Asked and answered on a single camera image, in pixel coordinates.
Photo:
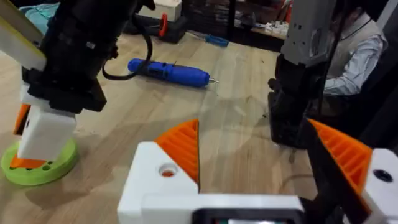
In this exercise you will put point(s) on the heap of white blocks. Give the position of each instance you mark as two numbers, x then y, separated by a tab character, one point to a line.
276	28

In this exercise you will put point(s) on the blue electric screwdriver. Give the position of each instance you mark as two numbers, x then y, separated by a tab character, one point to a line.
177	73

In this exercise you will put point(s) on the teal cloth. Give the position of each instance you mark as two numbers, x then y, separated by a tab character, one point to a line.
38	17

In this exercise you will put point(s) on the person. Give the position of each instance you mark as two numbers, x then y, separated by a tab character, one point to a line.
357	53

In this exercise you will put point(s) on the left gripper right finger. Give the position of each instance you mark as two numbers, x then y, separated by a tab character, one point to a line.
348	155

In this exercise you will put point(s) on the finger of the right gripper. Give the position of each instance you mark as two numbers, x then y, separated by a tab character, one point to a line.
46	133
21	119

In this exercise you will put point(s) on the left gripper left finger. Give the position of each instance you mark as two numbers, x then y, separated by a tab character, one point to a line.
146	174

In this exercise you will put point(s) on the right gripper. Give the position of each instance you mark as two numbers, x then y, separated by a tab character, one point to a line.
77	46

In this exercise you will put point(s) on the white box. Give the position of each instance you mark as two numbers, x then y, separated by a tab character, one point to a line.
164	7

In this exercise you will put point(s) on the green disc with holes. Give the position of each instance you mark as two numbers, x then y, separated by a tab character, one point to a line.
59	169

